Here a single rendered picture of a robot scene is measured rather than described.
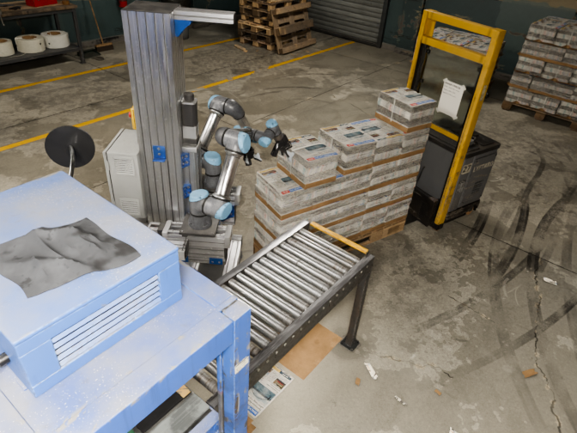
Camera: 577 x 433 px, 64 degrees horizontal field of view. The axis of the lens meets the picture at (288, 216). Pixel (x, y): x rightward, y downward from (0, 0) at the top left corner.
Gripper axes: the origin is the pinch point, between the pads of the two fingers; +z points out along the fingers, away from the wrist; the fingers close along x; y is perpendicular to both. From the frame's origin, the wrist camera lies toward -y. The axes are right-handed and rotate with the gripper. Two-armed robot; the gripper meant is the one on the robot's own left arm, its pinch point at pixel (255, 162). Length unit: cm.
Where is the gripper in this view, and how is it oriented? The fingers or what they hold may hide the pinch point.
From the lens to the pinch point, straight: 356.4
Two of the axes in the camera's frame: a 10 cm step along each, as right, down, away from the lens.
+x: 8.5, -2.5, 4.6
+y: 0.7, -8.1, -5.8
